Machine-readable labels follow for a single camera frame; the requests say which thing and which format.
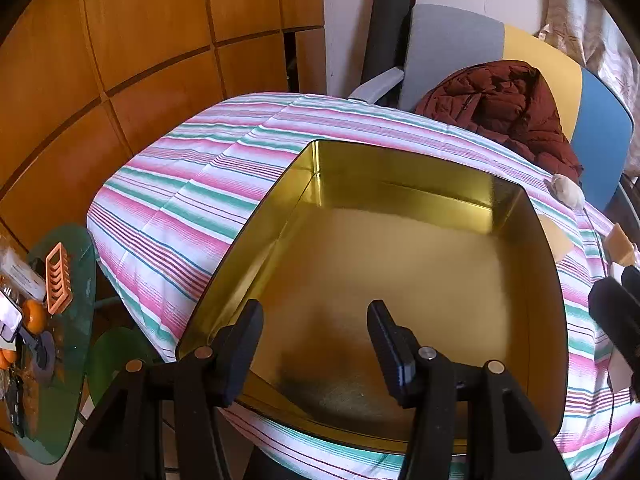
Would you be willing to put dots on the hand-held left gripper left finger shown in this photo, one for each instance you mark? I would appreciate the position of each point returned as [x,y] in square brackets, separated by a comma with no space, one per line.
[245,350]

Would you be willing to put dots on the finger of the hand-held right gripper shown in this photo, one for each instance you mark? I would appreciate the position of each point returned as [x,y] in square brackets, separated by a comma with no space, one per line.
[632,280]
[617,315]

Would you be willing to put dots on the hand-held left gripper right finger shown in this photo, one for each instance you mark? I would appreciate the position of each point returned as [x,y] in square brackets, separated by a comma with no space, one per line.
[387,350]

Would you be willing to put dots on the brown sponge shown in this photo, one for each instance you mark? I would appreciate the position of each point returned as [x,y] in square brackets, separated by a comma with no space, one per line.
[620,245]

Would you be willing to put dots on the white soap block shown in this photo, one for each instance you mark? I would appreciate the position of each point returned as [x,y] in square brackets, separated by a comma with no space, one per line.
[624,377]

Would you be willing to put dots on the gold metal tin container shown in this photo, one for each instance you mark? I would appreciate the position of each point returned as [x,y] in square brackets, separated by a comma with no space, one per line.
[400,260]

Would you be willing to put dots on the beige flat pad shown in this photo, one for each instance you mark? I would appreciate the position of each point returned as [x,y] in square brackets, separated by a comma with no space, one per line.
[557,240]

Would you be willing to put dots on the white rolled cloth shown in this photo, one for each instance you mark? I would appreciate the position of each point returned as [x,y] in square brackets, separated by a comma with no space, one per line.
[567,191]

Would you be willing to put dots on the green round stool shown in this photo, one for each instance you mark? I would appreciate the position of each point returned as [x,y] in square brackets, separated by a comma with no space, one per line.
[120,355]

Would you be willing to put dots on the green glass side table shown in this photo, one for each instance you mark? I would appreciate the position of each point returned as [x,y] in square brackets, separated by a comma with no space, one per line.
[75,360]

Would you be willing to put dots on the pink green striped tablecloth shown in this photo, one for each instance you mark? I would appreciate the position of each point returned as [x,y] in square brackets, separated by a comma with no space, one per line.
[200,185]

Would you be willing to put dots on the orange plastic rack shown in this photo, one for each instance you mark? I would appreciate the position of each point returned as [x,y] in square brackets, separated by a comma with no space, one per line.
[60,280]

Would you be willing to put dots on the grey tape dispenser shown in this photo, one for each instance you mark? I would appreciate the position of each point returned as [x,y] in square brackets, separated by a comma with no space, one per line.
[44,360]

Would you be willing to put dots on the orange fruit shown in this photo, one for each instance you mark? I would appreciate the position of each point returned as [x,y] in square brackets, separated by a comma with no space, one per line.
[7,356]
[36,316]

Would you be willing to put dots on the dark red quilted jacket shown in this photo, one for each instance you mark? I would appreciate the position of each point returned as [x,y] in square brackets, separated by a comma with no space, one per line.
[500,105]

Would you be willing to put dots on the white carton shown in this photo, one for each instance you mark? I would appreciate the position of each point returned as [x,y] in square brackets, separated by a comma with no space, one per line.
[22,272]

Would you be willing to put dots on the pale patterned curtain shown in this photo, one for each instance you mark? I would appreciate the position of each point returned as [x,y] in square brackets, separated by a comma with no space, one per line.
[600,25]

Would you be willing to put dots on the grey yellow blue chair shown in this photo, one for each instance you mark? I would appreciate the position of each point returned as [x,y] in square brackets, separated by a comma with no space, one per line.
[450,40]

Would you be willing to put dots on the black rolled mat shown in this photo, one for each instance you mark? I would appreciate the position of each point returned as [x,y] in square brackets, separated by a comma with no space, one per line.
[387,25]

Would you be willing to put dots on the wooden panelled wardrobe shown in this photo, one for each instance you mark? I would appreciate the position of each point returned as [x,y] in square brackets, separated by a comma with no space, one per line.
[150,35]

